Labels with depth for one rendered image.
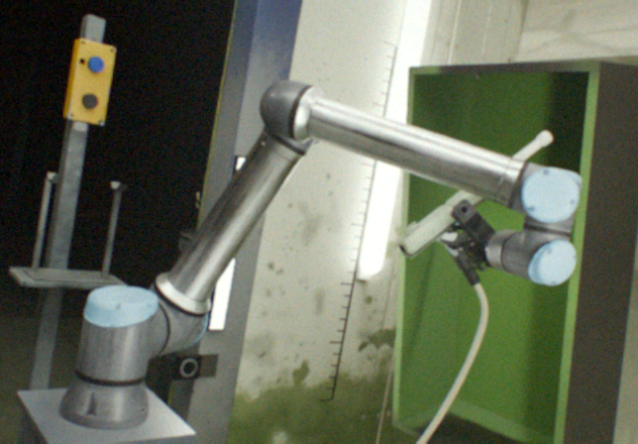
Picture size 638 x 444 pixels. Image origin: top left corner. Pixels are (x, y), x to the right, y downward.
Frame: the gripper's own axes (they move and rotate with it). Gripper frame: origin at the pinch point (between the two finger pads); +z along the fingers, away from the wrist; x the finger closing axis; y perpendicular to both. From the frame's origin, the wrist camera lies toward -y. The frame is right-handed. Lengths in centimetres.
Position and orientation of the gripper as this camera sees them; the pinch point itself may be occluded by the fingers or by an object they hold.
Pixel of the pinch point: (445, 228)
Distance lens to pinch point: 157.0
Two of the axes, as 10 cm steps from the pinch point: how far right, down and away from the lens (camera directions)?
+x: 7.6, -6.0, 2.4
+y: 5.2, 7.9, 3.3
